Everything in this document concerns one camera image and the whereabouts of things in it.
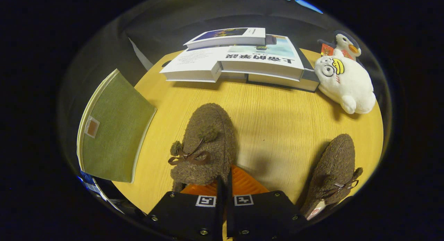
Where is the dark cover book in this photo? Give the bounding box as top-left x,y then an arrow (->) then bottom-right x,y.
246,49 -> 320,93

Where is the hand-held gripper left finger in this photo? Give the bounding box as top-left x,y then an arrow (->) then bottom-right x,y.
144,175 -> 226,241

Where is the green fabric storage box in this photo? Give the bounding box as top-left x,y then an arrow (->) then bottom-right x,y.
76,68 -> 157,183

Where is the white seal plush toy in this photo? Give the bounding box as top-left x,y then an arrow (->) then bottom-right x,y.
314,55 -> 377,115

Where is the brown fuzzy shoe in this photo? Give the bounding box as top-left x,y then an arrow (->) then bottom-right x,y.
300,134 -> 364,221
168,103 -> 238,193

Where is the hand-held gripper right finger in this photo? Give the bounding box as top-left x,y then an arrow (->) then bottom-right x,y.
227,165 -> 309,241

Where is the pale blue cover book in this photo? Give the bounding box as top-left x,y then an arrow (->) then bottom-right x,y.
219,35 -> 306,80

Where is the blue photo cover book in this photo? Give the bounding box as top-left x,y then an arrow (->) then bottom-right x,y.
183,27 -> 266,50

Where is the grey penguin plush toy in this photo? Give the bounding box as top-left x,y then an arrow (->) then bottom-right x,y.
317,30 -> 365,66

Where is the printed colour poster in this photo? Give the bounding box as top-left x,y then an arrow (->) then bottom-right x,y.
77,170 -> 104,201

